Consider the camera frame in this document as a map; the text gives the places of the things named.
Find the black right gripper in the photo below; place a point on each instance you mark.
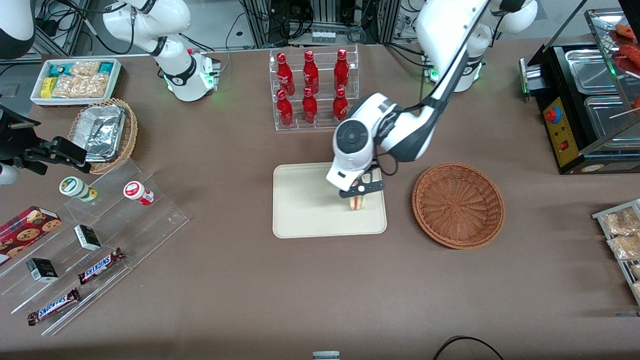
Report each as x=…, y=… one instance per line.
x=15, y=140

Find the Snickers chocolate bar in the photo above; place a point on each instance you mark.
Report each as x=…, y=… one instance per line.
x=52, y=306
x=100, y=266

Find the aluminium foil container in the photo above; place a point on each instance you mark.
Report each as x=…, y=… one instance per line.
x=102, y=132

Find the cream rectangular serving tray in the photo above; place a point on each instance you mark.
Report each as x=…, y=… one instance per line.
x=305, y=205

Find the clear fried snack pack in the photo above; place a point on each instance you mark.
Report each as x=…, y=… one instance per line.
x=620, y=222
x=625, y=246

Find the clear rice cracker pack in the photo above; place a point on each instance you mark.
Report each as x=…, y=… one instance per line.
x=82, y=86

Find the triangular sandwich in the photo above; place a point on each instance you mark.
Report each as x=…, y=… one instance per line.
x=357, y=202

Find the red soda bottle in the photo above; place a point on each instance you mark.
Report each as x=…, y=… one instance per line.
x=309, y=109
x=284, y=111
x=310, y=74
x=339, y=107
x=341, y=72
x=285, y=75

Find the tan oval wicker basket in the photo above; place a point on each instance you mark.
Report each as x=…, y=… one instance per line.
x=127, y=140

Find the green lid cup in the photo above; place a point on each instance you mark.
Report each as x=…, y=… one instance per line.
x=75, y=187

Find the red plaid cookie box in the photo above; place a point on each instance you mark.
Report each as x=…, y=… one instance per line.
x=27, y=232

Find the yellow snack pack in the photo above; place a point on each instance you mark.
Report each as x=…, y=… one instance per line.
x=48, y=87

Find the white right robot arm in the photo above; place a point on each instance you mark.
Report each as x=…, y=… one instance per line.
x=165, y=25

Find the clear acrylic stepped display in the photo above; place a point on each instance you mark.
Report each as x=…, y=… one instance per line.
x=150, y=225

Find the red lid cup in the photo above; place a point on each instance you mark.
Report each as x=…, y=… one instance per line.
x=136, y=191

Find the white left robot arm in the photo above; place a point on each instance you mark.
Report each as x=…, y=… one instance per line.
x=445, y=30

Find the round brown wicker basket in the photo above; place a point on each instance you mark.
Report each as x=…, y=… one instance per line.
x=457, y=205

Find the white power strip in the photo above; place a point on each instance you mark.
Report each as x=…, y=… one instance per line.
x=323, y=37

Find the small grey white device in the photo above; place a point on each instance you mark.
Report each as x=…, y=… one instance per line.
x=326, y=355

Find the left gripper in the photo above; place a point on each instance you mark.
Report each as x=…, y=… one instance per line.
x=373, y=175

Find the red sausage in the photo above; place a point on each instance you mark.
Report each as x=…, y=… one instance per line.
x=631, y=54

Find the stainless steel pan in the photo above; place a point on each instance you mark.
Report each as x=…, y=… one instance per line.
x=592, y=70
x=607, y=117

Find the teal snack pack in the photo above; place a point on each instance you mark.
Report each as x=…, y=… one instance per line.
x=59, y=69

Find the aluminium frame rack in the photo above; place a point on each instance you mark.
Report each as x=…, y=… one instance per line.
x=260, y=22

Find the clear acrylic bottle rack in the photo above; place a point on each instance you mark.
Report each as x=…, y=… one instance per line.
x=322, y=122

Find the white rectangular snack bin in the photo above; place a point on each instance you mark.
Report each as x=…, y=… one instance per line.
x=37, y=97

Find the small black box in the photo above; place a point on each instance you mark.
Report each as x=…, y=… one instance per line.
x=87, y=237
x=42, y=270

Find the black food warmer machine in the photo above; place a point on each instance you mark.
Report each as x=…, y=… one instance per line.
x=562, y=147

